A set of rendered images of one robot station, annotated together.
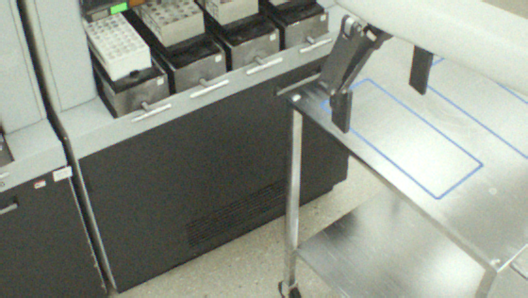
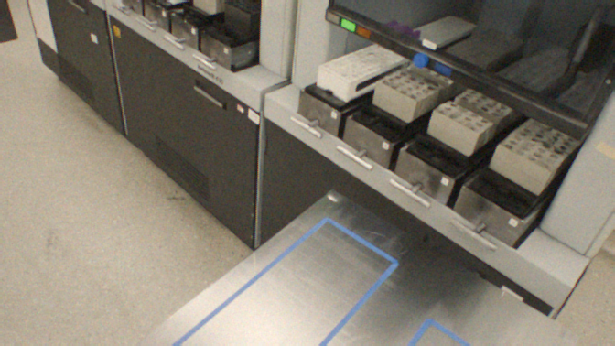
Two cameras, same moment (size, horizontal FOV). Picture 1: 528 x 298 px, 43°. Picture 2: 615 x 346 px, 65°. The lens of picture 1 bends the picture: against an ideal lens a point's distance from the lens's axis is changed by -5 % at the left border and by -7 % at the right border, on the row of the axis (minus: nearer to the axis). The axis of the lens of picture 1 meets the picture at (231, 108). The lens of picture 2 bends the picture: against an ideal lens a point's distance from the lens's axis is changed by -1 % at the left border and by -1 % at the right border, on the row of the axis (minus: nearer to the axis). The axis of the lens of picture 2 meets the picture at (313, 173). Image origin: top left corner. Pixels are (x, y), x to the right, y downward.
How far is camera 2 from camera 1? 1.18 m
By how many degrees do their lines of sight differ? 50
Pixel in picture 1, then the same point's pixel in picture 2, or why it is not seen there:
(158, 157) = (313, 182)
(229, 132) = not seen: hidden behind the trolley
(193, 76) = (360, 140)
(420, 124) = (322, 330)
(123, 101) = (304, 102)
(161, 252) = not seen: hidden behind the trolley
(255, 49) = (423, 176)
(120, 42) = (350, 69)
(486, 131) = not seen: outside the picture
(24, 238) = (222, 137)
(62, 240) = (241, 169)
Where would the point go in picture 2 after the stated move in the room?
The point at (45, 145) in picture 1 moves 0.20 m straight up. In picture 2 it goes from (253, 83) to (256, 12)
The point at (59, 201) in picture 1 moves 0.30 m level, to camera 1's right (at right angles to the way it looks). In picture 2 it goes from (247, 136) to (272, 205)
